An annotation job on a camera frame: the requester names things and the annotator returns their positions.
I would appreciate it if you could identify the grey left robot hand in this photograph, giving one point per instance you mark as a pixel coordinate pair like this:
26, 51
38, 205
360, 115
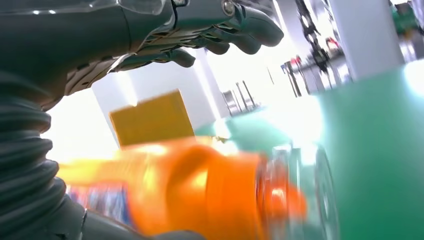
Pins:
82, 30

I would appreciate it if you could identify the yellow foil-wrapped box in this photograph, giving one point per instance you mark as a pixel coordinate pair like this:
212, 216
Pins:
152, 121

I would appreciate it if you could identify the green table mat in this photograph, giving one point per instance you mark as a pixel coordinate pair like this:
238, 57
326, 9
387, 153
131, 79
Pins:
381, 149

